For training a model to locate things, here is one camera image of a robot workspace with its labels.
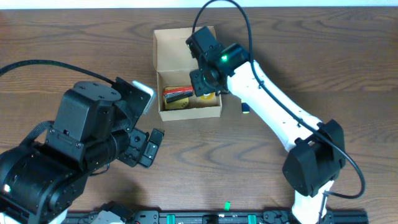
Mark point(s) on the cardboard box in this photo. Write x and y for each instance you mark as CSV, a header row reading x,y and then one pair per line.
x,y
173,62

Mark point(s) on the red black stapler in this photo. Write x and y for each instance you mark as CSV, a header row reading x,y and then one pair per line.
x,y
179,93

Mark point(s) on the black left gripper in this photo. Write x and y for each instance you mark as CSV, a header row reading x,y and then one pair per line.
x,y
137,149

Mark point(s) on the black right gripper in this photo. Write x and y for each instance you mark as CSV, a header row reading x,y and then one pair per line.
x,y
199,84

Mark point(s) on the small green clip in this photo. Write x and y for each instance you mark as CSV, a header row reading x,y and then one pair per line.
x,y
227,206

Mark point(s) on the yellow sticky note pad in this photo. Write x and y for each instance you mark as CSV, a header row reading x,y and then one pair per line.
x,y
177,105

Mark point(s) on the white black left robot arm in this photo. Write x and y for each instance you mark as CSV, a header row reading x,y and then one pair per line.
x,y
95,125

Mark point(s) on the yellow blue highlighter pen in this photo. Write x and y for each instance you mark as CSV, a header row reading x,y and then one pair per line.
x,y
245,107

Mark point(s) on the black mounting rail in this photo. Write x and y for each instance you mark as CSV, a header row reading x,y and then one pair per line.
x,y
270,216

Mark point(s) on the yellow adhesive tape roll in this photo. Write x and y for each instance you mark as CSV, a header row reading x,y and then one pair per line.
x,y
208,96

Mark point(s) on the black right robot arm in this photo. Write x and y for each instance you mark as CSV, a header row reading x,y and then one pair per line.
x,y
314,148

